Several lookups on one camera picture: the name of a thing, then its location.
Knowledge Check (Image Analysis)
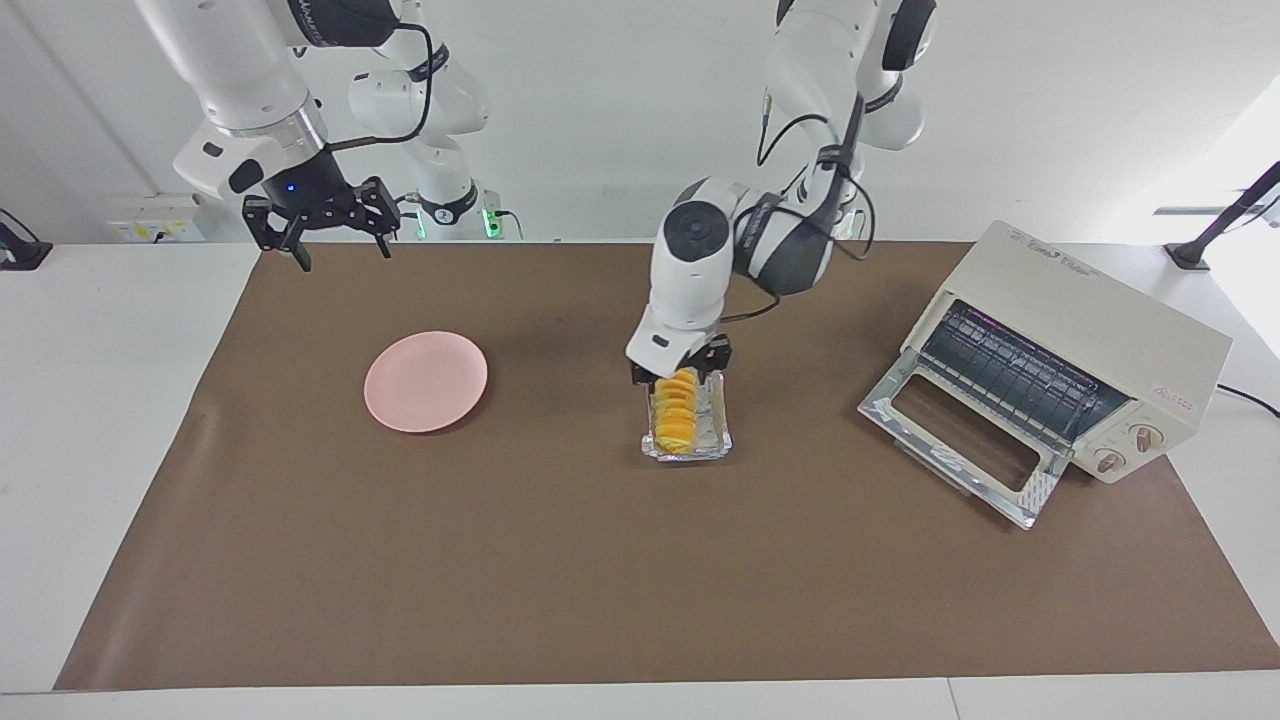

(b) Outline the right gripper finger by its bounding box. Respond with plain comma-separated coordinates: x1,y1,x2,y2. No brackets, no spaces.
243,195,313,273
355,177,403,259

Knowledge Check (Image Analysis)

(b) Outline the aluminium foil tray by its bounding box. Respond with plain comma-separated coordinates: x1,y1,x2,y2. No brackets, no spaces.
641,375,734,463

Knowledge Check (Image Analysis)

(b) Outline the sliced orange glazed bread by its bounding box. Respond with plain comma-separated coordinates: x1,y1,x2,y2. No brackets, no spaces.
652,368,701,453

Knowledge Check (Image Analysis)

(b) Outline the glass oven door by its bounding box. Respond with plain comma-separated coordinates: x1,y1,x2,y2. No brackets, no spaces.
858,350,1073,530

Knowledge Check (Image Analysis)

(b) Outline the white toaster oven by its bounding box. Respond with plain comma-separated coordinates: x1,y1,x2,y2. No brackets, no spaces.
900,220,1234,486

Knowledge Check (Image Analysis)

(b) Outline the pink round plate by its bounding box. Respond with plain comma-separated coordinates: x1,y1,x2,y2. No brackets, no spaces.
363,331,490,435

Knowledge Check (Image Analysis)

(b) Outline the brown table mat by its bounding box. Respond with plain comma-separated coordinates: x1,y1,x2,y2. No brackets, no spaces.
55,240,1280,692

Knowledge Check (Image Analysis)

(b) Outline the black clamp base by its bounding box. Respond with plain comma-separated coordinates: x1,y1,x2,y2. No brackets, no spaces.
0,208,54,272

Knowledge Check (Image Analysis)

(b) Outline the white wall socket box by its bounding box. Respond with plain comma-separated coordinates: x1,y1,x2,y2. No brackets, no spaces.
104,195,207,245

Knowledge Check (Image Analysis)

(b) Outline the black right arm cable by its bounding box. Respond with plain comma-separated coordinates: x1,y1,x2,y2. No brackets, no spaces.
328,20,437,153

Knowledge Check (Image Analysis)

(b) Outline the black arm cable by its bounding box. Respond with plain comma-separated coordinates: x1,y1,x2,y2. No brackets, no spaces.
328,20,437,153
718,90,878,324

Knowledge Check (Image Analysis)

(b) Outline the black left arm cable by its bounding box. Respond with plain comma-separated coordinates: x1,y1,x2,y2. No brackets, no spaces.
718,90,878,324

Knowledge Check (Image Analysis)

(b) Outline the metal oven wire rack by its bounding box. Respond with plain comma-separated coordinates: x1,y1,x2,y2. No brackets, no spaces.
920,300,1113,451

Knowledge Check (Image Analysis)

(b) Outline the black camera stand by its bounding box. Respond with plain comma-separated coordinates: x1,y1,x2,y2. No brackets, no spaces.
1164,160,1280,272

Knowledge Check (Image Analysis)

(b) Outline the black oven power cable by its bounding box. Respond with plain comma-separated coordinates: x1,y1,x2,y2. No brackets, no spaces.
1214,384,1280,420

